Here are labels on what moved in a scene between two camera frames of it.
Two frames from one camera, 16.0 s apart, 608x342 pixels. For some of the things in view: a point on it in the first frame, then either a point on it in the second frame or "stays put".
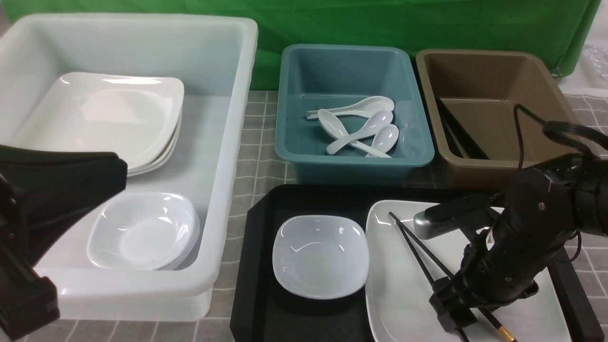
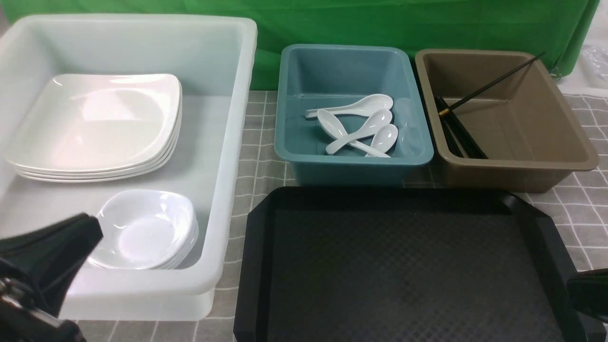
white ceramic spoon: x=377 y=122 stays put
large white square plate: x=399 y=287 → x=83 y=127
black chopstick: x=424 y=270 → x=468 y=147
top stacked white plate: x=135 y=116 stays put
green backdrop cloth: x=559 y=28 stays put
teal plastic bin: x=318 y=77 stays put
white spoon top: x=364 y=108 stays put
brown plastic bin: x=469 y=98 stays put
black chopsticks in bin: x=460 y=143 stays put
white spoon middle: x=379 y=121 stays put
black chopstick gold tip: x=487 y=313 → x=446 y=111
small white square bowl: x=320 y=257 → x=146 y=230
